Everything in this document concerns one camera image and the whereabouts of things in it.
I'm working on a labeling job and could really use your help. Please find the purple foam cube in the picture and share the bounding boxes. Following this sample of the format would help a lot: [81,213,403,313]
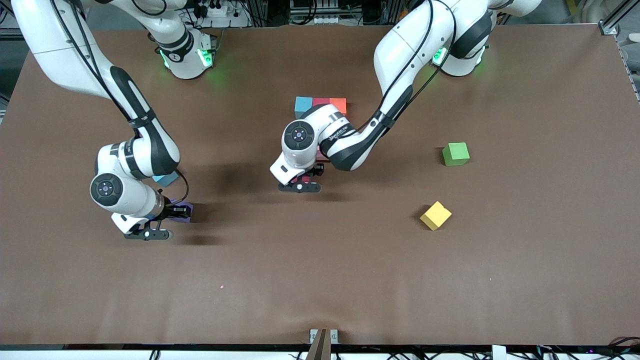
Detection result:
[170,200,195,224]

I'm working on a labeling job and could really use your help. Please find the yellow foam cube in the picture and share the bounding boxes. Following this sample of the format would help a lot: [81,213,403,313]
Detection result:
[420,201,453,231]

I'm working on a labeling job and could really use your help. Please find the large table cover sheet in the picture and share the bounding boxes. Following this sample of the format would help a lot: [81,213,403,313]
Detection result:
[0,25,640,347]

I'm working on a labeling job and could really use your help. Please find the green foam cube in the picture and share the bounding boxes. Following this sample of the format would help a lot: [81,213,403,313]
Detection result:
[442,142,471,167]

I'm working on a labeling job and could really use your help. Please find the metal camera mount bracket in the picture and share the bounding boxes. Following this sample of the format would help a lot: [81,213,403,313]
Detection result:
[306,328,339,360]

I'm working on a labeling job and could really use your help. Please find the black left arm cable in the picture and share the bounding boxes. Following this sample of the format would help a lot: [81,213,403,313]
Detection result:
[357,0,458,132]

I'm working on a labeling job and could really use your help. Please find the aluminium table side rail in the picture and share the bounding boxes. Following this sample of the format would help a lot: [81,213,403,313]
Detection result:
[617,35,640,106]

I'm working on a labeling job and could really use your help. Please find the black cable bundle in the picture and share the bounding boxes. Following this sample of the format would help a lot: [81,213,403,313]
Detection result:
[510,336,640,360]

